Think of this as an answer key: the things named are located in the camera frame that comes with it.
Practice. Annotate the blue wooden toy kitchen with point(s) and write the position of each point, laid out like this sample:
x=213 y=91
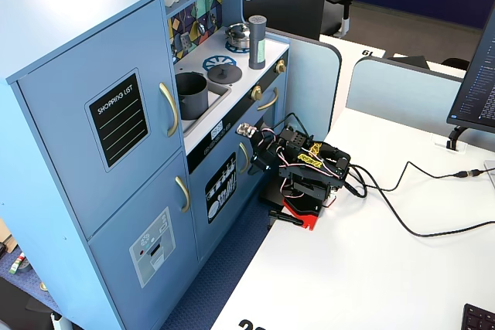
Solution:
x=58 y=17

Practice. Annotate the black table clamp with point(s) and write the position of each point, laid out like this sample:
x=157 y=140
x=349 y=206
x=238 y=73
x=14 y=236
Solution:
x=286 y=217

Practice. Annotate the gold stove knob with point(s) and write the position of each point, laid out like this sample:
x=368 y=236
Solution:
x=280 y=66
x=256 y=93

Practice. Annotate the lit computer monitor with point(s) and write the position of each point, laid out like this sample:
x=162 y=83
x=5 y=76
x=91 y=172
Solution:
x=479 y=82

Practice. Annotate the blue dishwasher door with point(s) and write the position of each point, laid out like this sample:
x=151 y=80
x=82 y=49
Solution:
x=210 y=237

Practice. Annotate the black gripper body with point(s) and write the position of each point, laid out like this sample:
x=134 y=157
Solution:
x=260 y=157

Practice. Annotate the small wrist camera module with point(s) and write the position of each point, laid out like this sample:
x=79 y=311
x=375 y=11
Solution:
x=246 y=130

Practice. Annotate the shiny steel pot with lid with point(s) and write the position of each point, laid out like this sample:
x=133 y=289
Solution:
x=237 y=36

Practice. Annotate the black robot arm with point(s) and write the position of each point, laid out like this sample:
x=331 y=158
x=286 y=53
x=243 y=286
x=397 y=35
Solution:
x=305 y=169

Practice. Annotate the red green white packet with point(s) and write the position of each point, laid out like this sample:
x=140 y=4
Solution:
x=16 y=263

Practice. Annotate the dark gray cooking pot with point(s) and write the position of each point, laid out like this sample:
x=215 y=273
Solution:
x=192 y=98

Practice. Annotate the steel slotted spatula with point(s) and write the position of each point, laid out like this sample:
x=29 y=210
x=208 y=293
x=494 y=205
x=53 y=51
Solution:
x=185 y=41

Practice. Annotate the blue oven door with window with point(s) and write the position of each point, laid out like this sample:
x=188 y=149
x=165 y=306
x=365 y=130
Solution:
x=282 y=88

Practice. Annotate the steel spoon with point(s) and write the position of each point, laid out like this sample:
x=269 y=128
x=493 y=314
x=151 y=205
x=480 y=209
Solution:
x=213 y=18

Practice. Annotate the blue freezer door with dispenser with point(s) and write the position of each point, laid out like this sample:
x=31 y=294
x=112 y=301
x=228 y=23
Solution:
x=116 y=260

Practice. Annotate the dark gray pot lid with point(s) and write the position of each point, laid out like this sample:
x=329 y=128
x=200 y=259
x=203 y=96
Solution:
x=224 y=73

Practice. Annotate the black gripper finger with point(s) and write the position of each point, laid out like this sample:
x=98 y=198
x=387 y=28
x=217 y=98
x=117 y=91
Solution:
x=257 y=156
x=258 y=167

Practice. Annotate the red robot base mount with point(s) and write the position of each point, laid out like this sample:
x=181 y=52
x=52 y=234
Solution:
x=305 y=214

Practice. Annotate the steel soup ladle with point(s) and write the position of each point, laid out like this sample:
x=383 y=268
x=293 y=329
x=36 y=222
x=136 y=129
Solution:
x=201 y=28

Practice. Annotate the black shopping list board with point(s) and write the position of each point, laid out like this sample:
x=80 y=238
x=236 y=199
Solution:
x=118 y=121

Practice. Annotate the brown cardboard box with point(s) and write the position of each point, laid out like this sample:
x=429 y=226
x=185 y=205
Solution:
x=5 y=237

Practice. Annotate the gray sink basin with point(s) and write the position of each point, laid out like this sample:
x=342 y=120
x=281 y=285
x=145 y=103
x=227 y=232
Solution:
x=220 y=92

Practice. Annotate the tall blue fridge door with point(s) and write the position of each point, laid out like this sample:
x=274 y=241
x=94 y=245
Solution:
x=58 y=113

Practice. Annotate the black Dell monitor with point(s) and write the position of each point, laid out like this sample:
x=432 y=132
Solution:
x=286 y=5

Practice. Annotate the black keyboard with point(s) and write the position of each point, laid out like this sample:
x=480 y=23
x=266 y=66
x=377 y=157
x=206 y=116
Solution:
x=479 y=318

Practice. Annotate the light blue desk divider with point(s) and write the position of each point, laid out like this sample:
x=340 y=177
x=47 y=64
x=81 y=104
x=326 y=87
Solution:
x=309 y=82
x=402 y=94

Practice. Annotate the gray salt shaker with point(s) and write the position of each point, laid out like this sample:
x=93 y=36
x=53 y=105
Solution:
x=257 y=44

